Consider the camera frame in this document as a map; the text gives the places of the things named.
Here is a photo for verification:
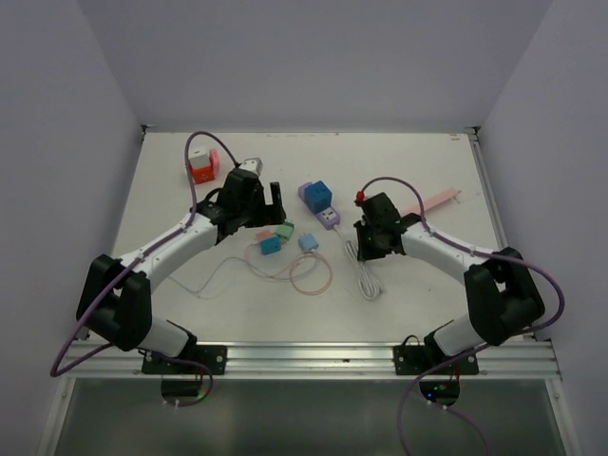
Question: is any green usb charger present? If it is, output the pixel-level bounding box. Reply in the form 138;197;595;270
275;221;295;242

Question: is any salmon pink plug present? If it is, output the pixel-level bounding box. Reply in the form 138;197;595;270
256;229;275;242

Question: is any blue plug adapter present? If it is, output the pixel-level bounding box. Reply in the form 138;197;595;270
258;236;282;256

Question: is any light blue usb charger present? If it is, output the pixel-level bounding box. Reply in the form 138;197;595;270
297;233;319;252

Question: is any blue cube socket adapter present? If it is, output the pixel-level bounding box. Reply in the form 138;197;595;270
304;180;333;215

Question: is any white power strip cord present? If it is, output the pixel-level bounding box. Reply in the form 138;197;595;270
334;226;385;301

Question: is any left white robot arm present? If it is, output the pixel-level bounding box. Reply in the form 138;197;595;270
76;168;286;373

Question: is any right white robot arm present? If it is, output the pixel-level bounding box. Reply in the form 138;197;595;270
354;193;545;373

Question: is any orange cube socket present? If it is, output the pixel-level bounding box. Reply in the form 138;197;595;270
188;163;216;184

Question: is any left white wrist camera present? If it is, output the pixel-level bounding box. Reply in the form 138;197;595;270
238;157;263;177

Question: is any thin pink usb cable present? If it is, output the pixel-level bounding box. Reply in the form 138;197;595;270
244;237;333;296

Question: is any thin light blue cable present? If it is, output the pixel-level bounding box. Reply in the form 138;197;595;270
165;246;310;300

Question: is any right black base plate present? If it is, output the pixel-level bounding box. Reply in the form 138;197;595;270
392;334;480;376

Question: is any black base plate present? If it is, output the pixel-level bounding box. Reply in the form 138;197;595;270
392;334;480;376
138;344;228;375

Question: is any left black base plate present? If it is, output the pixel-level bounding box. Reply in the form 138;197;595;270
138;344;228;375

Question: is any aluminium mounting rail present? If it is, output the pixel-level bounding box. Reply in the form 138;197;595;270
37;341;561;455

